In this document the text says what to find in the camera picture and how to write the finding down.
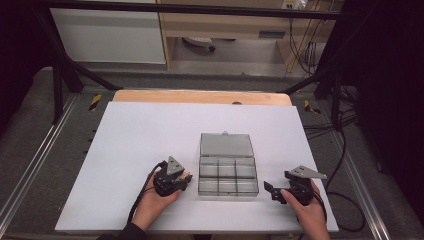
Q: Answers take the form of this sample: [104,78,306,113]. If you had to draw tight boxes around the smoky transparent plastic compartment box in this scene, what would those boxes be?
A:
[197,131,260,198]

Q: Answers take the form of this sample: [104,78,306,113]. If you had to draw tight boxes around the white power strip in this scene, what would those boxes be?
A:
[281,0,307,11]

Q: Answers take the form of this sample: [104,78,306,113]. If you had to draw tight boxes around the light wooden desk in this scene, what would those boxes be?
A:
[156,0,345,73]

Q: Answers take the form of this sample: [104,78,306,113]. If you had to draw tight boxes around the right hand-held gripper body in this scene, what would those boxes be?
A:
[271,165,329,206]

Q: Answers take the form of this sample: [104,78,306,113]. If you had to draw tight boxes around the aluminium floor rail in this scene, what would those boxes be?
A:
[0,94,80,228]
[328,129,392,240]

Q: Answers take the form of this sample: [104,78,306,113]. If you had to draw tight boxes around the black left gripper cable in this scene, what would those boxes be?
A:
[126,160,168,224]

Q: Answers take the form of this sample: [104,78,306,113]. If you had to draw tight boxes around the black floor cables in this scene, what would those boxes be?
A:
[301,86,360,140]

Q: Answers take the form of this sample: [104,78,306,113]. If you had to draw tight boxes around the person's right hand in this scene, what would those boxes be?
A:
[280,180,330,232]

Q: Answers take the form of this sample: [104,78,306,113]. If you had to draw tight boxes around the hanging cable bundle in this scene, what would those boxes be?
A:
[287,6,323,76]

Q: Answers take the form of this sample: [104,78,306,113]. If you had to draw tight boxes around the person's left hand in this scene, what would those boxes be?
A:
[131,173,183,232]

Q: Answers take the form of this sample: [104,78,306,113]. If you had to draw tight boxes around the black metal crossbar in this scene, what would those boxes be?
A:
[46,0,348,21]

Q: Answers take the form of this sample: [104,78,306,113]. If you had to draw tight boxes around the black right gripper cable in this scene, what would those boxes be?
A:
[296,128,367,234]

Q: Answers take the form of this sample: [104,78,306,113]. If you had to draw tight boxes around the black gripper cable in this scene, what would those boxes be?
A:
[296,128,367,234]
[126,160,168,224]

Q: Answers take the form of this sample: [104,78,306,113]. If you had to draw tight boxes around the white chair base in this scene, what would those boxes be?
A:
[182,36,217,53]

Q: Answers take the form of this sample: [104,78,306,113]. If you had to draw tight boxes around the white cabinet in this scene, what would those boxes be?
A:
[49,7,167,65]

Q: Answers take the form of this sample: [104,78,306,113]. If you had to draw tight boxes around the light wooden table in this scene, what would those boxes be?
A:
[112,89,293,107]

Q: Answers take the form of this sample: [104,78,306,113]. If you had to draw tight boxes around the black curtain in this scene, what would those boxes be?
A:
[0,0,54,134]
[329,0,424,218]

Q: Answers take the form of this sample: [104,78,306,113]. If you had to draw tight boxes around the black metal stand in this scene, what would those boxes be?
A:
[276,64,355,132]
[33,6,125,125]

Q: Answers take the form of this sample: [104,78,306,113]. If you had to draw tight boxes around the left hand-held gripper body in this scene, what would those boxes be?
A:
[152,155,185,198]

